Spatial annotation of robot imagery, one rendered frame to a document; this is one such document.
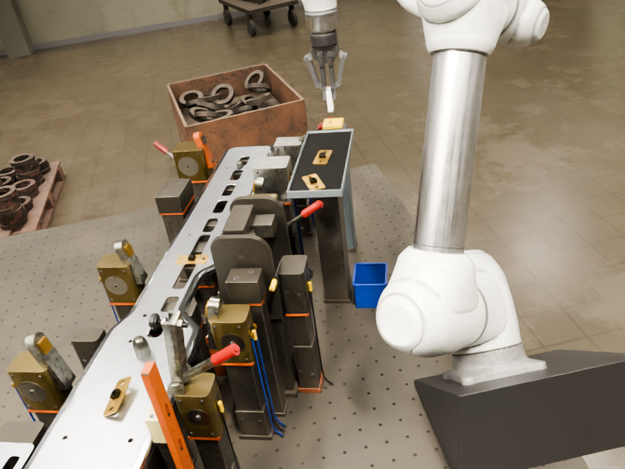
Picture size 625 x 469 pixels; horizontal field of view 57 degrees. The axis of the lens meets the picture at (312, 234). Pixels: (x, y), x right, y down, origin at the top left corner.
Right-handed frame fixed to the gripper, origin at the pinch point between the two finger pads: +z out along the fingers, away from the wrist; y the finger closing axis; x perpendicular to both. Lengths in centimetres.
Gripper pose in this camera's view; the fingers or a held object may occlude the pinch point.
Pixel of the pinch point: (329, 99)
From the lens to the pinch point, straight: 178.0
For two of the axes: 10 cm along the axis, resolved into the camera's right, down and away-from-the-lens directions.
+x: -1.3, 5.5, -8.2
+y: -9.9, 0.2, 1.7
